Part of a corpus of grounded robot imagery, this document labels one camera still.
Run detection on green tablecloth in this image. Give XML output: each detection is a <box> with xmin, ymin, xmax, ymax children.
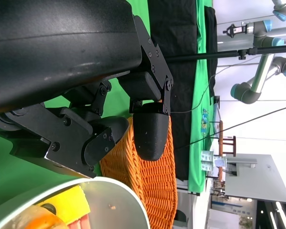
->
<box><xmin>0</xmin><ymin>0</ymin><xmax>152</xmax><ymax>194</ymax></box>

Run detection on brown wooden chair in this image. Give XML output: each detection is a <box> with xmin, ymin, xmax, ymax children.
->
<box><xmin>218</xmin><ymin>120</ymin><xmax>237</xmax><ymax>156</ymax></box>

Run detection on green cloth with cartoon print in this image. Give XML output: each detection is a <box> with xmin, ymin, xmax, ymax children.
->
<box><xmin>187</xmin><ymin>0</ymin><xmax>222</xmax><ymax>197</ymax></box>

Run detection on grey-green bowl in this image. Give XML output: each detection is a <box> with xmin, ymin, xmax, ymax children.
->
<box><xmin>0</xmin><ymin>176</ymin><xmax>150</xmax><ymax>229</ymax></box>

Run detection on black hanging cloth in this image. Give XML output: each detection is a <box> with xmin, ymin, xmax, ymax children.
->
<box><xmin>203</xmin><ymin>5</ymin><xmax>219</xmax><ymax>96</ymax></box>

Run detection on thin black wire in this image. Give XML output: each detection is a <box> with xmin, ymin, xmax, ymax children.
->
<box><xmin>173</xmin><ymin>103</ymin><xmax>286</xmax><ymax>150</ymax></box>

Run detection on black boom pole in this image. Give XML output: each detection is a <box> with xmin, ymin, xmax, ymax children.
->
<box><xmin>165</xmin><ymin>46</ymin><xmax>286</xmax><ymax>64</ymax></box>

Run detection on orange striped bread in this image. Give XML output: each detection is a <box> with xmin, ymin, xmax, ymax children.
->
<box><xmin>12</xmin><ymin>206</ymin><xmax>68</xmax><ymax>229</ymax></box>

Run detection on yellow cake block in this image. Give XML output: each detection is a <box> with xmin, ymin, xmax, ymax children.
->
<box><xmin>35</xmin><ymin>185</ymin><xmax>92</xmax><ymax>225</ymax></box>

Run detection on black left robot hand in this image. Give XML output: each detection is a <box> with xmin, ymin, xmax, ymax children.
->
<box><xmin>0</xmin><ymin>0</ymin><xmax>174</xmax><ymax>179</ymax></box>

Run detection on orange wicker basket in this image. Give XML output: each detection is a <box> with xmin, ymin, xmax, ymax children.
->
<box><xmin>99</xmin><ymin>116</ymin><xmax>179</xmax><ymax>229</ymax></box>

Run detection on pink striped cake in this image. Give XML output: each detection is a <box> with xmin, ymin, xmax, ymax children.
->
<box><xmin>66</xmin><ymin>213</ymin><xmax>92</xmax><ymax>229</ymax></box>

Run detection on black backdrop cloth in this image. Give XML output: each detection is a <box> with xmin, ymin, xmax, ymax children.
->
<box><xmin>147</xmin><ymin>0</ymin><xmax>199</xmax><ymax>181</ymax></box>

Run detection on white desk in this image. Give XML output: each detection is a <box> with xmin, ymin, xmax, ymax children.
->
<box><xmin>225</xmin><ymin>153</ymin><xmax>286</xmax><ymax>204</ymax></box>

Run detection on thin grey cable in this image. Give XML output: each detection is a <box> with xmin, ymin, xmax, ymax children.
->
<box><xmin>169</xmin><ymin>54</ymin><xmax>263</xmax><ymax>115</ymax></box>

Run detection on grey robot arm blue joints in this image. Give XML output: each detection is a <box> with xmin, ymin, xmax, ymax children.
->
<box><xmin>222</xmin><ymin>19</ymin><xmax>286</xmax><ymax>105</ymax></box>
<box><xmin>271</xmin><ymin>0</ymin><xmax>286</xmax><ymax>23</ymax></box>

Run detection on white blue small box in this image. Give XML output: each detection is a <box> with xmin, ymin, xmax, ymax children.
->
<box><xmin>201</xmin><ymin>160</ymin><xmax>215</xmax><ymax>172</ymax></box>
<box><xmin>201</xmin><ymin>150</ymin><xmax>215</xmax><ymax>161</ymax></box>

